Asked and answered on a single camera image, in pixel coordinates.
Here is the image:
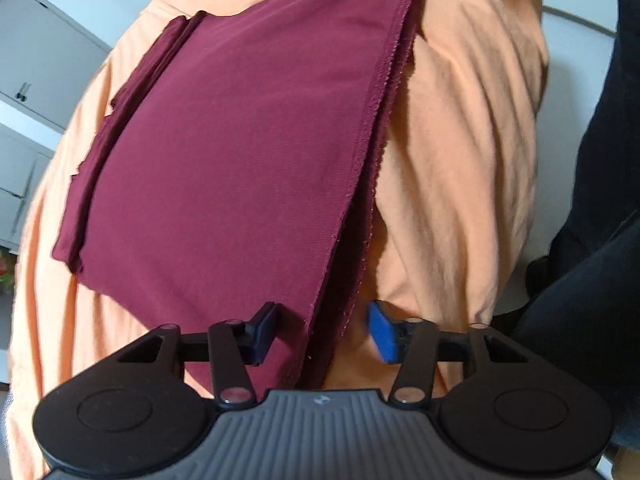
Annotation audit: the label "person's dark trousers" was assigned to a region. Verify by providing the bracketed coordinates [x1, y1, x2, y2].
[512, 0, 640, 453]

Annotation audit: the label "orange duvet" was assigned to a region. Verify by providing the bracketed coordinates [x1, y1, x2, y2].
[7, 0, 551, 480]

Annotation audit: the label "maroon long-sleeve shirt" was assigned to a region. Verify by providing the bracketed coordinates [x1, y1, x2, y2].
[52, 0, 426, 391]

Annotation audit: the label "grey wardrobe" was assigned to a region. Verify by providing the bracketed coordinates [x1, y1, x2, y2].
[0, 0, 113, 256]

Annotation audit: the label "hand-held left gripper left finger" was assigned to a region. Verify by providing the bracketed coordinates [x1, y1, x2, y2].
[116, 302, 278, 406]

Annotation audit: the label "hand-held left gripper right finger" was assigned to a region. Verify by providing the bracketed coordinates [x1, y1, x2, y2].
[367, 300, 532, 407]

